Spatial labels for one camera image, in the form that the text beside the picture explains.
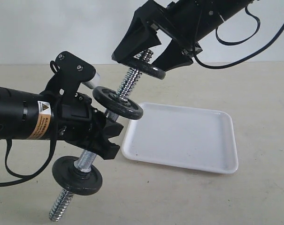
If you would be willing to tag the white rectangular plastic tray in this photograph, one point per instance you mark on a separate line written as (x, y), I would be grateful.
(185, 137)

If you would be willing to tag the chrome threaded dumbbell bar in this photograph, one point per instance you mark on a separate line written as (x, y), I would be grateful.
(86, 159)

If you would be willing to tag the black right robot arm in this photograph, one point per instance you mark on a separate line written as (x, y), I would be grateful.
(228, 11)

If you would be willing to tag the black weight plate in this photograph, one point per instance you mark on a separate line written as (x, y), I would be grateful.
(145, 68)
(74, 180)

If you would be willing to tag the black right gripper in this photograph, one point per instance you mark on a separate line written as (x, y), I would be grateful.
(186, 22)

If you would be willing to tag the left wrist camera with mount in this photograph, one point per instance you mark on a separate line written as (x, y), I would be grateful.
(71, 71)

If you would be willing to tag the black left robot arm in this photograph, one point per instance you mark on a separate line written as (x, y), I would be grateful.
(29, 116)

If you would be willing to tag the black round disc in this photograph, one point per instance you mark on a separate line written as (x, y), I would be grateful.
(108, 99)

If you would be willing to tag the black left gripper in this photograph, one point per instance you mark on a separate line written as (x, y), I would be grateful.
(84, 126)

